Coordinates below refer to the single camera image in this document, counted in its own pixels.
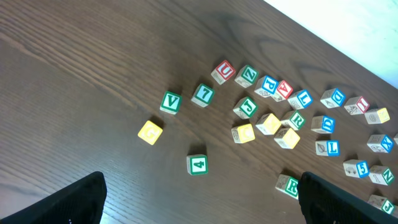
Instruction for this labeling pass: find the green 4 block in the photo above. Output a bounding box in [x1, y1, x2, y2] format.
[187, 154, 208, 175]

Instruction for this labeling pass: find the green 7 block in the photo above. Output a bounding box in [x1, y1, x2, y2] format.
[191, 83, 215, 108]

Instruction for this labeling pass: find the blue P block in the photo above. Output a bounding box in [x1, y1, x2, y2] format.
[254, 75, 279, 98]

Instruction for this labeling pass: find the red U block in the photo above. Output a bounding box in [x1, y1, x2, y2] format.
[211, 60, 236, 85]

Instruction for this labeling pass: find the green j block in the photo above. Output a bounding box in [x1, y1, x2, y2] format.
[368, 195, 397, 215]
[233, 96, 258, 119]

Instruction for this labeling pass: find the yellow S block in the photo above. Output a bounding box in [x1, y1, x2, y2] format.
[274, 128, 300, 149]

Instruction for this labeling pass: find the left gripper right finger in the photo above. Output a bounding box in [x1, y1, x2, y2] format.
[297, 172, 397, 224]

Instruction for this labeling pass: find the green Z block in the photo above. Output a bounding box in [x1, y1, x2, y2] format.
[234, 65, 259, 88]

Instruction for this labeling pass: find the green N block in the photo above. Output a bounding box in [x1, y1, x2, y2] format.
[369, 166, 395, 185]

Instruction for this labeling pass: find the green J block right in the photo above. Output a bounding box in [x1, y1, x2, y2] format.
[368, 195, 397, 215]

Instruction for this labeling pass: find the yellow K block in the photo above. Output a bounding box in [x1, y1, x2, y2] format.
[256, 113, 282, 135]

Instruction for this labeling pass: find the blue X block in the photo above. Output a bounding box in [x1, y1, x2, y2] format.
[367, 134, 394, 153]

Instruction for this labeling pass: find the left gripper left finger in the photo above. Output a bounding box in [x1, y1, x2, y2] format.
[1, 171, 107, 224]

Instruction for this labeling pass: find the blue L block lower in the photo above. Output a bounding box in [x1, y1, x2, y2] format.
[315, 140, 340, 157]

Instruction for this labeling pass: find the blue 5 block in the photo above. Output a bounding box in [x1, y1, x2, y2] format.
[343, 159, 369, 178]

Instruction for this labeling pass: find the yellow G block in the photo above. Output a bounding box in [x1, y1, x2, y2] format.
[137, 120, 163, 145]

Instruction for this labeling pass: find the yellow block top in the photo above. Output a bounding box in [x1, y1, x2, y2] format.
[364, 108, 390, 124]

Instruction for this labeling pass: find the green r block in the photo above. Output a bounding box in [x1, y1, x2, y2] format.
[280, 110, 306, 131]
[275, 174, 299, 200]

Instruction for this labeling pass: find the green V block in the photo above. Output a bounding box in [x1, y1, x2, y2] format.
[160, 91, 182, 114]

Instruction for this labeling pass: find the blue D block lower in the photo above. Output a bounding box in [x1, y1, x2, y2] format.
[311, 115, 336, 134]

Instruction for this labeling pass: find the green J block left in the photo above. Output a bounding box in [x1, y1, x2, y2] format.
[233, 96, 258, 119]

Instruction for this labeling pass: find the blue l block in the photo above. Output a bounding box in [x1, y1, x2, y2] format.
[315, 140, 340, 157]
[287, 90, 313, 110]

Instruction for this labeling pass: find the red A block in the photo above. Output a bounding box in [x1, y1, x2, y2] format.
[272, 80, 293, 102]

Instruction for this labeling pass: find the blue L block upper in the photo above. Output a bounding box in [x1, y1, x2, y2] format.
[287, 90, 313, 110]

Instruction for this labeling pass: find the yellow C block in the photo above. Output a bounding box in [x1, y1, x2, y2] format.
[231, 123, 256, 144]

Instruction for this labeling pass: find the blue D block upper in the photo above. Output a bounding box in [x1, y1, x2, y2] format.
[320, 88, 346, 109]

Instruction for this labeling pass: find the red I block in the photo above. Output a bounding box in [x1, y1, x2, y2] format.
[344, 96, 370, 115]

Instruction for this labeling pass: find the blue d block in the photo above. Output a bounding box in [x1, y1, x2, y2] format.
[320, 88, 346, 109]
[311, 115, 336, 134]

